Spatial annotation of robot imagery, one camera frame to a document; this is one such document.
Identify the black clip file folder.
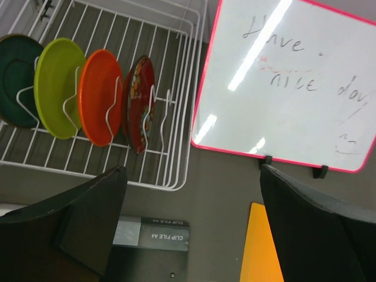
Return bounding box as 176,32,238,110
100,216,190,281

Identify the orange plate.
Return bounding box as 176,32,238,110
78,49,124,147

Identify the lime green plate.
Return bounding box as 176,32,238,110
33,38,86,140

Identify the dark green plate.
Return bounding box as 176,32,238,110
1,34,43,128

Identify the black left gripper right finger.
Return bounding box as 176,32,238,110
260,164,375,281

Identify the pink framed whiteboard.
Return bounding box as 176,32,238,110
191,1,375,177

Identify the white wire dish rack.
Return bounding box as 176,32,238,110
1,1,207,192

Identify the orange folder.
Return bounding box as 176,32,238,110
240,203,284,282

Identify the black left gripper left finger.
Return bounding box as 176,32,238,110
1,166,127,277

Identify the red floral plate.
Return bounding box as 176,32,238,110
121,55,155,154

